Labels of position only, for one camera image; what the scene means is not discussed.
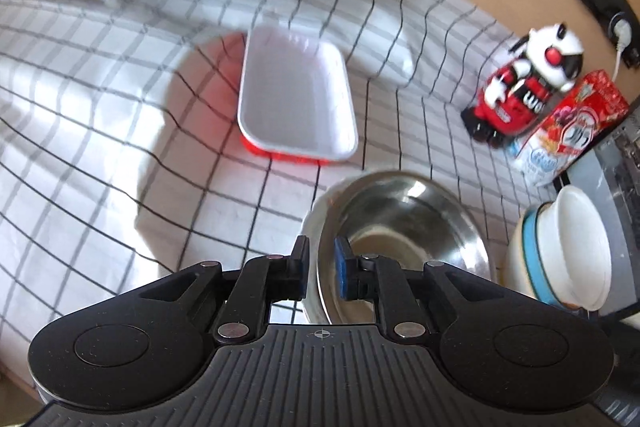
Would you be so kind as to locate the red cereal bag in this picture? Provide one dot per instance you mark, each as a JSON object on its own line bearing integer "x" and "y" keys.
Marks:
{"x": 570, "y": 127}

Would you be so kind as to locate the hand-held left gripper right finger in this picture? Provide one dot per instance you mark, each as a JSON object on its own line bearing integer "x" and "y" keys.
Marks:
{"x": 344, "y": 269}

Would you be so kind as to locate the white paper bowl orange label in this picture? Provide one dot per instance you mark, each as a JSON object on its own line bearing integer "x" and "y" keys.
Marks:
{"x": 580, "y": 242}

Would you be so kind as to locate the white checkered tablecloth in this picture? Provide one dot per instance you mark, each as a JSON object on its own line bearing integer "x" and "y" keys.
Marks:
{"x": 75, "y": 132}

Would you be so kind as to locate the white power plug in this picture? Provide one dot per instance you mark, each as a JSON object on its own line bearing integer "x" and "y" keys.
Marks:
{"x": 621, "y": 32}

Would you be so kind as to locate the red white robot toy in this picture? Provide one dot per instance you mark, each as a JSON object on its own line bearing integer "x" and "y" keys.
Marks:
{"x": 525, "y": 92}

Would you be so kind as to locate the white bowl with yellow rim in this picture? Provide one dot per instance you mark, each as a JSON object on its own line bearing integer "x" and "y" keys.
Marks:
{"x": 512, "y": 257}

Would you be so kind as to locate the stainless steel bowl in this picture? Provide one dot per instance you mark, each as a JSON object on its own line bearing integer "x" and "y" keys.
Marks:
{"x": 410, "y": 217}

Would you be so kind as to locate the white and red plastic tray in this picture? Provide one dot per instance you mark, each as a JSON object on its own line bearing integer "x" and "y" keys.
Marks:
{"x": 295, "y": 92}

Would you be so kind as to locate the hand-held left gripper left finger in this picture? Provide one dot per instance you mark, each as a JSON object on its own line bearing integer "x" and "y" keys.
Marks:
{"x": 301, "y": 272}

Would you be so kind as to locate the blue bowl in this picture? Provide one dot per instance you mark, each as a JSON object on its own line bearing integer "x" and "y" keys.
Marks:
{"x": 532, "y": 252}

